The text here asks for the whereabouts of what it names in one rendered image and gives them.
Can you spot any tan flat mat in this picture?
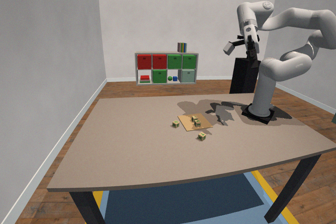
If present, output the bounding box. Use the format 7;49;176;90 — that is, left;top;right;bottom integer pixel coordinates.
178;113;213;131

